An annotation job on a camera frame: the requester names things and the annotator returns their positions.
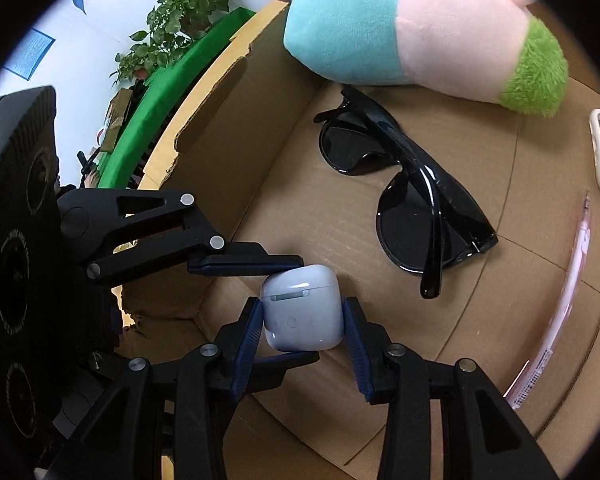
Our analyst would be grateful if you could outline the pink pen packet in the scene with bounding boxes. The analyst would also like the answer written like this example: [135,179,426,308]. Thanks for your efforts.
[502,190,593,408]

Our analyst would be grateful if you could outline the blue paper sheet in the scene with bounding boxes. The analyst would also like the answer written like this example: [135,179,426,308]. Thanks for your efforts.
[2,29,56,81]

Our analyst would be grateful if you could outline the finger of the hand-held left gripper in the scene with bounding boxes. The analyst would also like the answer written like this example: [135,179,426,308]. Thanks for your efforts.
[57,190,307,288]
[230,350,322,403]

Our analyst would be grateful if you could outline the brown cardboard box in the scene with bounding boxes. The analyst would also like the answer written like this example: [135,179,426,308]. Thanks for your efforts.
[115,0,600,480]

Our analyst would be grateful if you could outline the white earbud case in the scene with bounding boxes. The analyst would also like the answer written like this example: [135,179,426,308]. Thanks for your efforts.
[260,264,343,352]

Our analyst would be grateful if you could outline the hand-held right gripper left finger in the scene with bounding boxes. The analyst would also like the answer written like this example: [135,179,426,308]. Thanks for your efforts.
[45,296,266,480]

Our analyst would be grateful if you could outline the green potted plant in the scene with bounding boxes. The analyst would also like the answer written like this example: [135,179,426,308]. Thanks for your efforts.
[109,0,233,86]

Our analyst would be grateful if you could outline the green board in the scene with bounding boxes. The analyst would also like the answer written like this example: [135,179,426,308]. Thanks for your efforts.
[95,7,257,191]

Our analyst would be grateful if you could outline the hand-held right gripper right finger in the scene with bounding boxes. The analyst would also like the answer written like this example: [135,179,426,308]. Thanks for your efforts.
[342,296,560,480]

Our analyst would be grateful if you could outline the black sunglasses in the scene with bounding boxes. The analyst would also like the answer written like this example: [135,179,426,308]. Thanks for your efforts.
[314,85,499,301]

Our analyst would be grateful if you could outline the teal and pink plush toy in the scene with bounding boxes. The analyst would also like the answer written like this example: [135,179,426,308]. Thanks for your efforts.
[270,0,570,118]

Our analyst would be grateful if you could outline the brown cardboard piece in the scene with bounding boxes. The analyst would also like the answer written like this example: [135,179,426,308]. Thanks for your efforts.
[97,87,135,157]

